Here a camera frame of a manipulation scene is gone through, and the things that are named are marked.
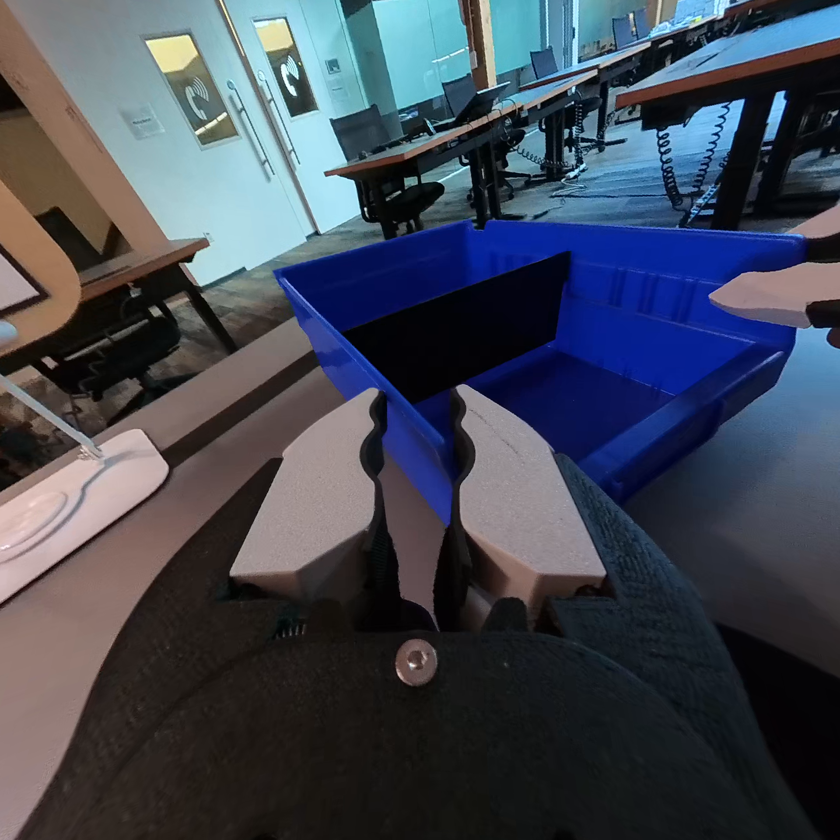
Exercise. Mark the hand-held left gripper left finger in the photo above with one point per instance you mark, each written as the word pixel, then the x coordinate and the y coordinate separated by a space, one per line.
pixel 308 518

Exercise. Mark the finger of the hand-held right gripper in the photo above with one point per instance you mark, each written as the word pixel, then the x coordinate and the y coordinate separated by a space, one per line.
pixel 823 226
pixel 768 295

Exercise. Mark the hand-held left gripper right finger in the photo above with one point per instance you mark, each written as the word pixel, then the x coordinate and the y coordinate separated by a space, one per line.
pixel 525 518

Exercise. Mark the blue plastic bin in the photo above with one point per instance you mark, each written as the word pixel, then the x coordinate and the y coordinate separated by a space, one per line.
pixel 656 308

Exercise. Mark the grey desk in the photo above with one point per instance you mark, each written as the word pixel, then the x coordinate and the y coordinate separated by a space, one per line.
pixel 754 492

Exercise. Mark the wooden office table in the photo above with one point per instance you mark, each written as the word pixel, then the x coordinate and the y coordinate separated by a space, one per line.
pixel 722 59
pixel 420 148

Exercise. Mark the dark bin divider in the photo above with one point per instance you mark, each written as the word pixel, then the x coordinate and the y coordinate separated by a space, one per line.
pixel 459 328

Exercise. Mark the white board stand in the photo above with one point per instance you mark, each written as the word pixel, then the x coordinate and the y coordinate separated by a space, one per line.
pixel 98 485

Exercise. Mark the black office chair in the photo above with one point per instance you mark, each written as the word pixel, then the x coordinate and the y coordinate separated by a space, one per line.
pixel 131 341
pixel 413 197
pixel 472 98

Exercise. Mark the instruction board with wooden frame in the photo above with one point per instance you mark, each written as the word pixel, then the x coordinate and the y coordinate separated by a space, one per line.
pixel 59 295

